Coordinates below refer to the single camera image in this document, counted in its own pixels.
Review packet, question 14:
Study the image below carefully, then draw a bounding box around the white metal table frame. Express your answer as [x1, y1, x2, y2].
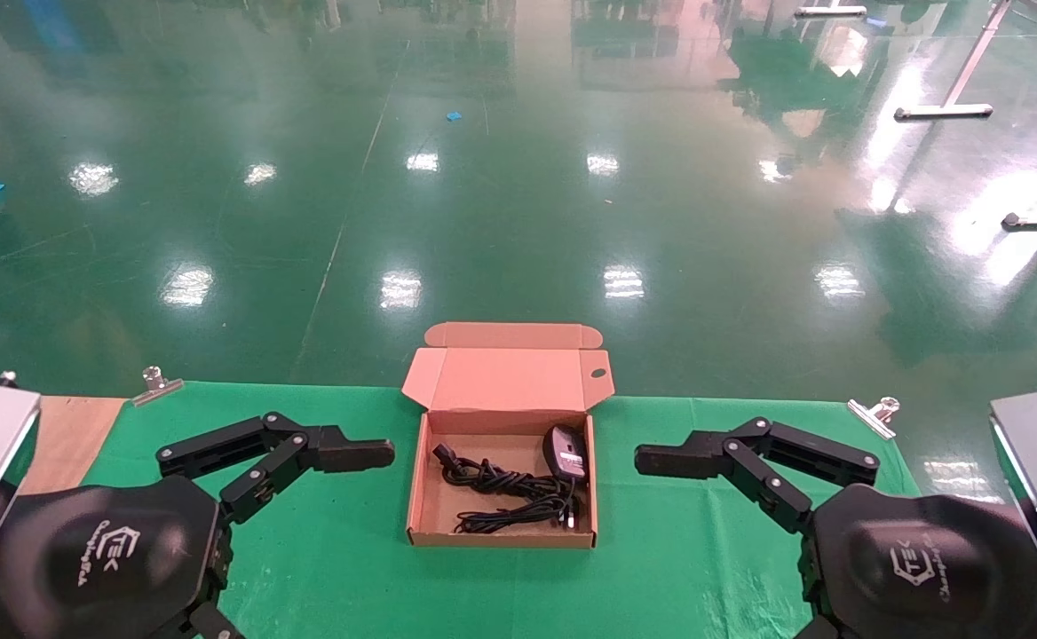
[893, 0, 1037, 120]

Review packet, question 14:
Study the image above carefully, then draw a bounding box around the black wired computer mouse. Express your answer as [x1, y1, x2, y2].
[532, 424, 590, 532]

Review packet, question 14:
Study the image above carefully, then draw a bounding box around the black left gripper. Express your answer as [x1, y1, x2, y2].
[0, 477, 249, 639]

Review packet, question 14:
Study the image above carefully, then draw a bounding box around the brown cardboard mailer box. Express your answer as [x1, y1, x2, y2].
[401, 322, 615, 548]

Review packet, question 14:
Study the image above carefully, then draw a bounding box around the black cable bundle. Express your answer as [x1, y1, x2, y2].
[432, 442, 573, 535]

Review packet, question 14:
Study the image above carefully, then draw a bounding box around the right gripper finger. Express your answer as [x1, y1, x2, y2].
[634, 415, 881, 535]

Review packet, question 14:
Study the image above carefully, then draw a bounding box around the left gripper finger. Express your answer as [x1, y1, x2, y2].
[156, 411, 396, 526]

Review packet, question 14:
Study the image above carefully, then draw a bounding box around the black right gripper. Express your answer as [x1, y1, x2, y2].
[792, 484, 1037, 639]

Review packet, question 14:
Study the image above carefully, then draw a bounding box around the silver binder clip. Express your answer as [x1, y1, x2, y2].
[847, 397, 901, 441]
[132, 366, 185, 407]

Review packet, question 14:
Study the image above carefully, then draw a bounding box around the green table cloth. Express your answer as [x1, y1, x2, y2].
[83, 382, 923, 639]

